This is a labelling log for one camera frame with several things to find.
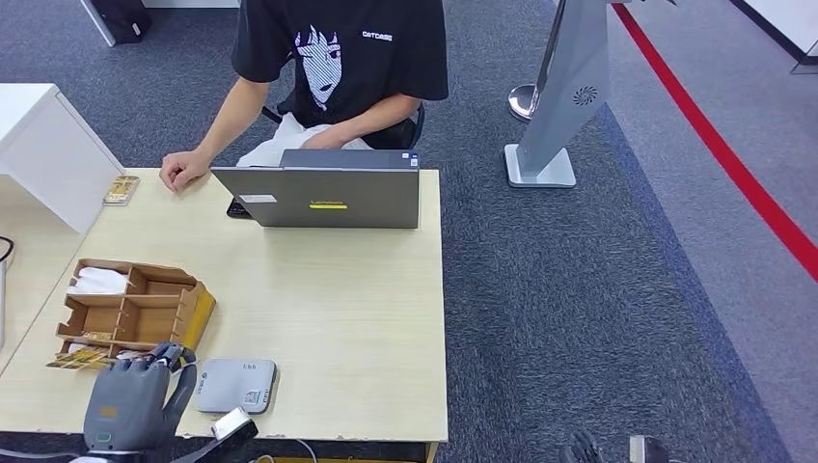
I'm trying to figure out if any person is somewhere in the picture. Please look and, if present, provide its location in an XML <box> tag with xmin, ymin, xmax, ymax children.
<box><xmin>159</xmin><ymin>0</ymin><xmax>450</xmax><ymax>194</ymax></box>

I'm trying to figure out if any black bag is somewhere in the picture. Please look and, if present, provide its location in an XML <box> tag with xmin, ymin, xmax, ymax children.
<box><xmin>89</xmin><ymin>0</ymin><xmax>153</xmax><ymax>44</ymax></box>

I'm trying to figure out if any white cable under desk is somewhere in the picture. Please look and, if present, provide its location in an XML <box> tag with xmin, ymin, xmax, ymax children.
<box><xmin>252</xmin><ymin>439</ymin><xmax>319</xmax><ymax>463</ymax></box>

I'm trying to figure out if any grey kiosk stand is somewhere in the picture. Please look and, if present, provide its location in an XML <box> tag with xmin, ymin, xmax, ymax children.
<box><xmin>504</xmin><ymin>0</ymin><xmax>631</xmax><ymax>189</ymax></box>

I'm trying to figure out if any grey card reader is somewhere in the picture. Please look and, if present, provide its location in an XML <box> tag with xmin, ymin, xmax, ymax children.
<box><xmin>193</xmin><ymin>358</ymin><xmax>279</xmax><ymax>416</ymax></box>

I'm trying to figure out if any person's right hand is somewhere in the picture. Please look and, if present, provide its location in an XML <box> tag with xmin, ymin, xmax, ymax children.
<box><xmin>159</xmin><ymin>150</ymin><xmax>212</xmax><ymax>194</ymax></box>

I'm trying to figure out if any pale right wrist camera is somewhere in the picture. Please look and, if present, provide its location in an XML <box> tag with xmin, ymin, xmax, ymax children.
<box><xmin>629</xmin><ymin>435</ymin><xmax>669</xmax><ymax>463</ymax></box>

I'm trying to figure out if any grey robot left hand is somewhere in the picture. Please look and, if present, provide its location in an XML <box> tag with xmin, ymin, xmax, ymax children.
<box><xmin>83</xmin><ymin>341</ymin><xmax>200</xmax><ymax>455</ymax></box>

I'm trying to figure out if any wooden card organizer box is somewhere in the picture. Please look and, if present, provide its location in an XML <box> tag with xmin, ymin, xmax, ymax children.
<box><xmin>46</xmin><ymin>258</ymin><xmax>217</xmax><ymax>372</ymax></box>

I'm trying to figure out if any grey laptop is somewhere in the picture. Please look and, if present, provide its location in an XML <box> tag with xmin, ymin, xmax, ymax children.
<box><xmin>209</xmin><ymin>149</ymin><xmax>422</xmax><ymax>230</ymax></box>

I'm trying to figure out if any person's left hand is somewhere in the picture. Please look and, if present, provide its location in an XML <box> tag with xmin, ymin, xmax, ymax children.
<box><xmin>300</xmin><ymin>127</ymin><xmax>349</xmax><ymax>151</ymax></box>

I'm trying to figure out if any white panel leg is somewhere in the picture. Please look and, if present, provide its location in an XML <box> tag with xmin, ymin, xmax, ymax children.
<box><xmin>79</xmin><ymin>0</ymin><xmax>118</xmax><ymax>48</ymax></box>

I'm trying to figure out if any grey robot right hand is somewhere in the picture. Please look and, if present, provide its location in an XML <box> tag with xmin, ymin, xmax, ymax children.
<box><xmin>559</xmin><ymin>431</ymin><xmax>605</xmax><ymax>463</ymax></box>

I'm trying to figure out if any red floor tape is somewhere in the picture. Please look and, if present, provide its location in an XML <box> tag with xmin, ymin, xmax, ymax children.
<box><xmin>611</xmin><ymin>3</ymin><xmax>818</xmax><ymax>284</ymax></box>

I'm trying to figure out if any white platform with black edge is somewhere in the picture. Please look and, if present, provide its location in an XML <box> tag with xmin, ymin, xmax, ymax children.
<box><xmin>730</xmin><ymin>0</ymin><xmax>818</xmax><ymax>66</ymax></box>

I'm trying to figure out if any white cabinet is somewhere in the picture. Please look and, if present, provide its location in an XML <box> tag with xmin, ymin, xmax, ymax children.
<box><xmin>0</xmin><ymin>83</ymin><xmax>125</xmax><ymax>235</ymax></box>

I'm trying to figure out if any white floor cable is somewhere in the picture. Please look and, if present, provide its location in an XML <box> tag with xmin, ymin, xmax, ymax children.
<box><xmin>0</xmin><ymin>447</ymin><xmax>81</xmax><ymax>463</ymax></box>

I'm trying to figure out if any chrome stanchion post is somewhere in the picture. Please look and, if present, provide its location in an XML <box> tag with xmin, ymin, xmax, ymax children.
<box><xmin>507</xmin><ymin>0</ymin><xmax>569</xmax><ymax>123</ymax></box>

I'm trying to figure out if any stack of gold key cards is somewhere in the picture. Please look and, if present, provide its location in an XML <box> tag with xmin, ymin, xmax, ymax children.
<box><xmin>102</xmin><ymin>175</ymin><xmax>141</xmax><ymax>207</ymax></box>

